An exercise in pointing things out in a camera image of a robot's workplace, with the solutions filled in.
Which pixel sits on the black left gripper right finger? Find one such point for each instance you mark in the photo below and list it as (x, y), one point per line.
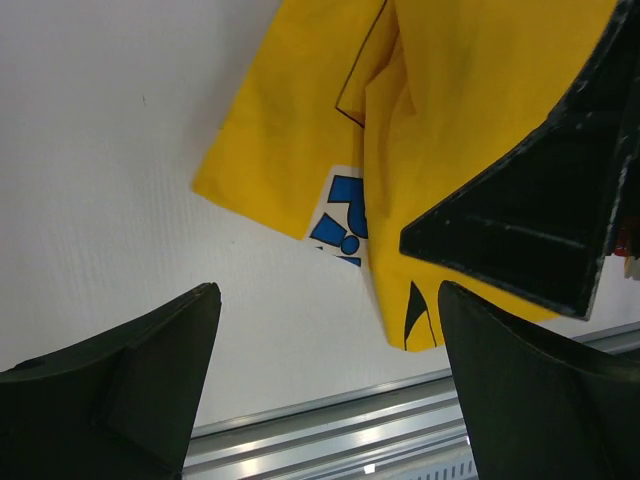
(538, 405)

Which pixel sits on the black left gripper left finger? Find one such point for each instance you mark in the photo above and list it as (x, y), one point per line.
(119, 405)

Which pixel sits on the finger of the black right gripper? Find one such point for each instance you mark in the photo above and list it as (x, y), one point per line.
(540, 221)

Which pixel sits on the yellow pikachu cloth placemat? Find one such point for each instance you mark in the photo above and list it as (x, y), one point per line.
(356, 117)

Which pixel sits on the slotted grey cable duct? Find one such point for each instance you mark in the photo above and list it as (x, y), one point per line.
(456, 469)

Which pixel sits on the aluminium mounting rail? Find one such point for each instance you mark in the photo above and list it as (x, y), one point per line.
(369, 433)

